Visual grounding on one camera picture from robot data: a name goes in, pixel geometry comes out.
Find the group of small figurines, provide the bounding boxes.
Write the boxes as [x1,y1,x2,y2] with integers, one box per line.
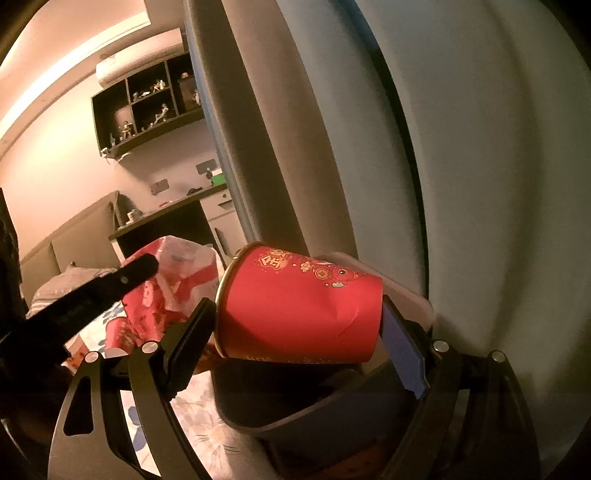
[108,71,201,141]

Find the grey trash bin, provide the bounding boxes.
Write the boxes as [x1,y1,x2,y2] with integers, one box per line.
[210,251,437,480]

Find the beige padded headboard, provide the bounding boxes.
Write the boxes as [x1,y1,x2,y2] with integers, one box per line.
[18,191,134,296]

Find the floral blue white blanket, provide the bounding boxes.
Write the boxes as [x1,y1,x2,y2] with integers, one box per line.
[60,305,259,480]

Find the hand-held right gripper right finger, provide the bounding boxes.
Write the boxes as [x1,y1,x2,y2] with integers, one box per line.
[379,295,541,480]

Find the white air conditioner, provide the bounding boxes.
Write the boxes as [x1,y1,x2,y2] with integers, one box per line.
[95,28,185,86]

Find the grey pillow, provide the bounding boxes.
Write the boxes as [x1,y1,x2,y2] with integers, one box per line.
[25,263,121,319]

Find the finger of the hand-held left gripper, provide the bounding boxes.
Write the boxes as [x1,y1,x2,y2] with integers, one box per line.
[25,254,160,342]

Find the white drawer cabinet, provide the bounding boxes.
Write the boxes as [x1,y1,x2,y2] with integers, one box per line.
[201,187,241,266]

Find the red paper cup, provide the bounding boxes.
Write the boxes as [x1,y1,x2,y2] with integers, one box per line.
[215,242,384,365]

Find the blue grey curtain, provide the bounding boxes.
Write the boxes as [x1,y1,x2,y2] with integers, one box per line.
[185,0,591,462]

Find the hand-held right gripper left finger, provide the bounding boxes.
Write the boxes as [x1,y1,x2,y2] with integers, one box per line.
[48,298,218,480]

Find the red white plastic bag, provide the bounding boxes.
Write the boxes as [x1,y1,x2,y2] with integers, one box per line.
[104,235,227,370]

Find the dark top desk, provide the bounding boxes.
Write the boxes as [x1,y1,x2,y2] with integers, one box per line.
[108,185,234,264]

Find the dark wall shelf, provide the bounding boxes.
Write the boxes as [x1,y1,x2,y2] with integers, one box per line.
[91,52,205,155]

